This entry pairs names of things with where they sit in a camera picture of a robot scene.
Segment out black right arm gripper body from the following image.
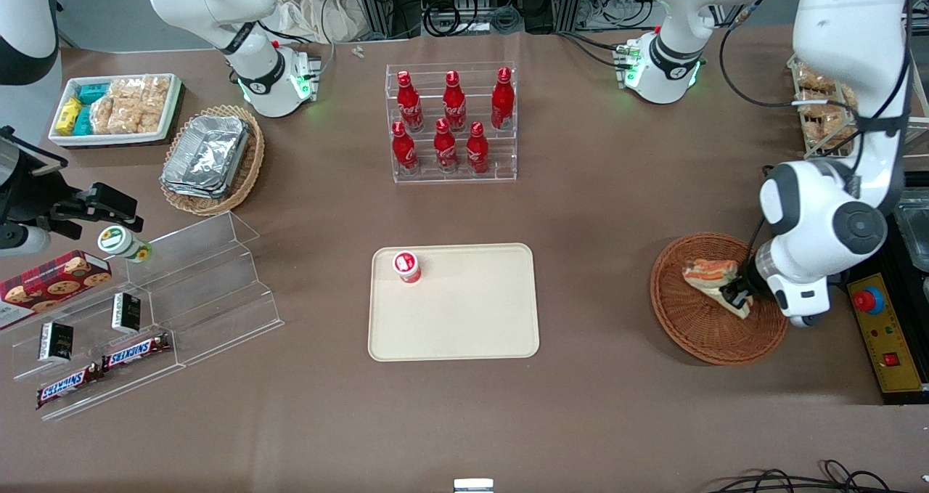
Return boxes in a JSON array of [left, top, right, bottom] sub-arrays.
[[0, 126, 95, 227]]

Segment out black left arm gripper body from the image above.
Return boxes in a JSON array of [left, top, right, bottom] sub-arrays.
[[742, 250, 774, 301]]

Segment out triangular sandwich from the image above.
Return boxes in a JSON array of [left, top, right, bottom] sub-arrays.
[[682, 258, 756, 319]]

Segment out brown wicker basket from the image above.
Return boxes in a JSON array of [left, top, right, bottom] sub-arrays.
[[650, 232, 790, 367]]

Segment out light wicker basket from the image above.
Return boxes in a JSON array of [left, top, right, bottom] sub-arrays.
[[160, 105, 266, 216]]

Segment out metal appliance tray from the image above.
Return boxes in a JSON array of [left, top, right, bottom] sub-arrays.
[[894, 197, 929, 272]]

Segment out beige plastic tray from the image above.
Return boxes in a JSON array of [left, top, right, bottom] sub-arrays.
[[368, 243, 540, 362]]

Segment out green sunflower yogurt cup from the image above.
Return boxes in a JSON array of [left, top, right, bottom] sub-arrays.
[[98, 226, 152, 264]]

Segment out red plaid cookie box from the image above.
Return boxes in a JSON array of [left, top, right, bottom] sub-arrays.
[[0, 250, 112, 330]]

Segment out rice cracker bag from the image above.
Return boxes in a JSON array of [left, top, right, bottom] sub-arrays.
[[139, 76, 172, 132], [109, 79, 144, 134], [91, 95, 117, 134]]

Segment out yellow snack packet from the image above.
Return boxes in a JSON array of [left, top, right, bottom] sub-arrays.
[[56, 97, 83, 135]]

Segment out small black box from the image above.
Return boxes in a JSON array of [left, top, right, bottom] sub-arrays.
[[111, 293, 142, 334], [38, 322, 74, 364]]

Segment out stacked foil trays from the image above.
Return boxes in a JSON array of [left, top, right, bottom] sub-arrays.
[[161, 115, 251, 200]]

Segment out white plastic bin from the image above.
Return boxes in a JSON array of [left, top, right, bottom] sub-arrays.
[[49, 73, 182, 147]]

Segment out clear acrylic stepped display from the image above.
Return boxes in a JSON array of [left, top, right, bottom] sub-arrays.
[[0, 211, 284, 423]]

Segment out black cooking appliance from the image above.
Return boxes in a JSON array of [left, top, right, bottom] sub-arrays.
[[867, 187, 929, 283]]

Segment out Snickers chocolate bar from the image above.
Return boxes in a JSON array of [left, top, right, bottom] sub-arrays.
[[102, 333, 172, 372], [36, 363, 104, 410]]

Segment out yellow control box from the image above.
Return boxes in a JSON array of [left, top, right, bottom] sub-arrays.
[[847, 273, 929, 405]]

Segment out clear bagged fried snack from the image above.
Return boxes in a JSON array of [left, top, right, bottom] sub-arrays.
[[796, 65, 835, 91], [817, 115, 862, 149], [798, 90, 859, 120]]

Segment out beige cloth bag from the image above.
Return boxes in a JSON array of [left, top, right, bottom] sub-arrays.
[[274, 0, 364, 44]]

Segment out clear acrylic bottle rack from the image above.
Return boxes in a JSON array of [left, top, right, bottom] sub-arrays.
[[385, 61, 517, 184]]

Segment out red cola bottle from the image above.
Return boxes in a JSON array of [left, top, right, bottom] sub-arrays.
[[392, 121, 419, 175], [491, 67, 515, 130], [433, 118, 459, 173], [443, 70, 467, 131], [396, 70, 425, 132], [466, 121, 489, 174]]

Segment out white wire rack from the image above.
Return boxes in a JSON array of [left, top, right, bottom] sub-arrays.
[[787, 54, 929, 163]]

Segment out black loose cable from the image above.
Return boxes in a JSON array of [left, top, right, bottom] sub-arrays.
[[708, 459, 929, 493]]

